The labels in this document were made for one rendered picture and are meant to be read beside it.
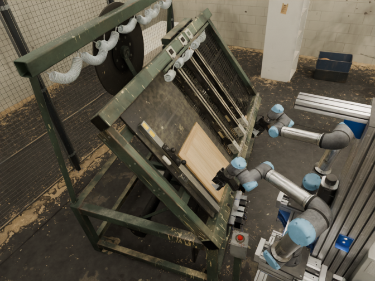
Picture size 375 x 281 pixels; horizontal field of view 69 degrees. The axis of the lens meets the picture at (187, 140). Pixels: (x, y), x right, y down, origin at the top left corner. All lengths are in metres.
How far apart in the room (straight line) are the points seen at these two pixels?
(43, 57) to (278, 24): 4.47
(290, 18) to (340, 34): 1.73
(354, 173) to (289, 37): 4.34
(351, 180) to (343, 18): 5.55
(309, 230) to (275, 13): 4.64
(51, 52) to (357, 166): 1.77
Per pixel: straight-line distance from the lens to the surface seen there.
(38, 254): 3.63
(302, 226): 1.35
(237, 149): 2.70
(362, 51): 7.06
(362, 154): 1.44
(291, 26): 5.56
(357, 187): 1.58
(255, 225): 3.31
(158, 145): 1.93
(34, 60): 1.81
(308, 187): 2.10
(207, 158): 2.35
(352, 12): 6.83
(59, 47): 1.93
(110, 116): 1.67
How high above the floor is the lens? 2.75
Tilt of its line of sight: 40 degrees down
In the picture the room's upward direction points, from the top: 5 degrees counter-clockwise
